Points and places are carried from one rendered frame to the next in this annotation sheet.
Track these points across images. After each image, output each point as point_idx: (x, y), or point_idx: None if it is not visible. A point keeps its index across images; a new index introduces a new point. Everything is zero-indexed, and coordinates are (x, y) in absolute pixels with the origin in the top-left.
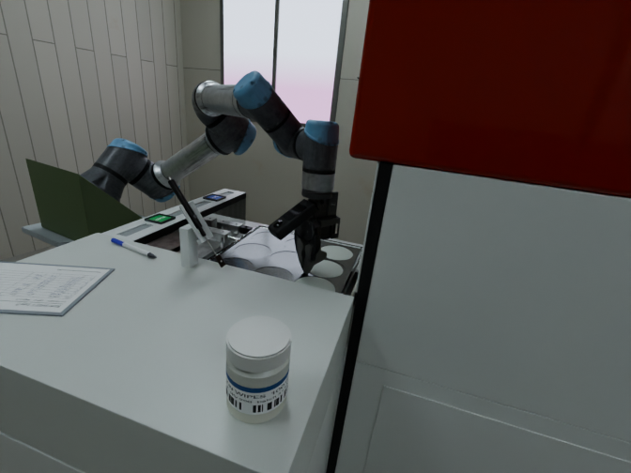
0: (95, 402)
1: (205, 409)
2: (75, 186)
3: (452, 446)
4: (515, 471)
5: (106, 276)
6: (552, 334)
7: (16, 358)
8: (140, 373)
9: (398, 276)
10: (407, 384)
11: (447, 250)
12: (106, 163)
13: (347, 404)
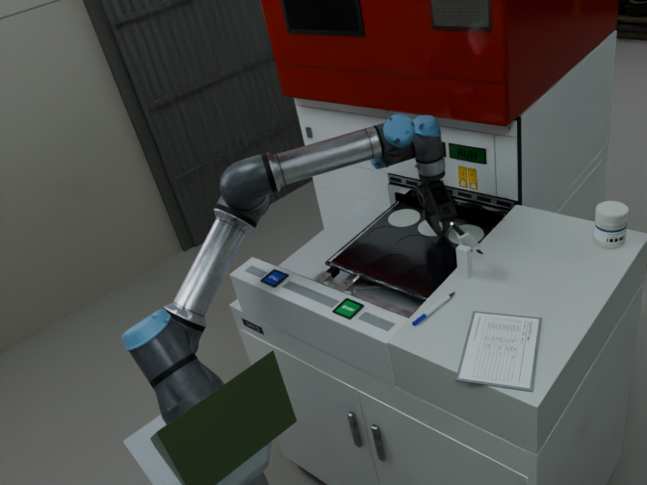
0: (614, 287)
1: (616, 254)
2: (268, 370)
3: None
4: None
5: (486, 312)
6: (566, 145)
7: (584, 322)
8: (594, 277)
9: (529, 172)
10: None
11: (539, 140)
12: (183, 354)
13: None
